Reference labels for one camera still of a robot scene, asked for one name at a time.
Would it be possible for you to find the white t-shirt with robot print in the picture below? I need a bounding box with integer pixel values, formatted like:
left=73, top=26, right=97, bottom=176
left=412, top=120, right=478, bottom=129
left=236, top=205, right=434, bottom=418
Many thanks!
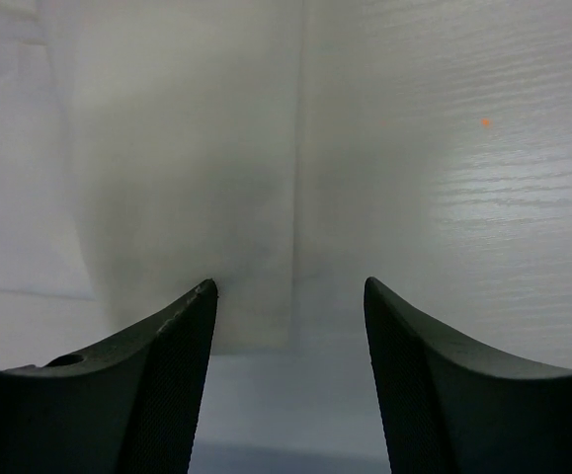
left=0, top=1, right=303, bottom=354

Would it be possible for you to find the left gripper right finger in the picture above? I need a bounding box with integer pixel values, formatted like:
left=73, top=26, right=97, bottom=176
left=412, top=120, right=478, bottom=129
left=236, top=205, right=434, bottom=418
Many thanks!
left=364, top=277, right=572, bottom=473

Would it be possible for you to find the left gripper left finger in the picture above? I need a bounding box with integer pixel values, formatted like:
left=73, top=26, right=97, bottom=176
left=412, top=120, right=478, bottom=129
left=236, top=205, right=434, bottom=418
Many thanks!
left=0, top=280, right=216, bottom=473

